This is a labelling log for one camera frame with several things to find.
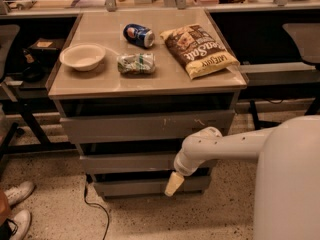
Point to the black box under desk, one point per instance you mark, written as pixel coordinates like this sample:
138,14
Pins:
47,50

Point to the grey drawer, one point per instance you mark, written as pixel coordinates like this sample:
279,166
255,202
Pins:
148,126
148,187
128,162

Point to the grey bottom drawer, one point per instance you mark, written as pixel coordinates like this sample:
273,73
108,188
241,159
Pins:
148,187

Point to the white paper bowl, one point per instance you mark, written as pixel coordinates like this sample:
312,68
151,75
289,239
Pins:
82,57

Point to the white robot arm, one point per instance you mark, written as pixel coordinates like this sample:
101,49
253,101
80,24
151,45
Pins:
287,188

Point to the black bag under desk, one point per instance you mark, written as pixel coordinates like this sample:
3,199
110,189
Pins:
33,71

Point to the lower white sneaker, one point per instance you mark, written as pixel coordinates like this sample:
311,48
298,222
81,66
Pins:
20,225

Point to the blue soda can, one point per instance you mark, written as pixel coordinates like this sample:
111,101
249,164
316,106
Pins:
139,35

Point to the long grey back desk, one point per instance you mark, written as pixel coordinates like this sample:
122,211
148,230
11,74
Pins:
219,8

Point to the brown yellow chip bag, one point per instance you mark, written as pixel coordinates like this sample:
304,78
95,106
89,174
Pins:
197,51

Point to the white sneaker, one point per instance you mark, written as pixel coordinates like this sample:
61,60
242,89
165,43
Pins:
20,225
19,193

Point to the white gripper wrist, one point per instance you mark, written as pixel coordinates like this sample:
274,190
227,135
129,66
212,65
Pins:
184,168

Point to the grey chair right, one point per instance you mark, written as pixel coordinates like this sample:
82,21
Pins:
306,37

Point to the grey top drawer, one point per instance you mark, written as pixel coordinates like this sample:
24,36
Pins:
148,126

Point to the upper white sneaker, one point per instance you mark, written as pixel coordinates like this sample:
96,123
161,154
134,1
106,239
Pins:
19,193

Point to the grey drawer cabinet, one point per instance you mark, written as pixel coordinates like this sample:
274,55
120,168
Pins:
105,92

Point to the crushed green white can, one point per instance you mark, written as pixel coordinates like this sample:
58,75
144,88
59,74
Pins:
139,63

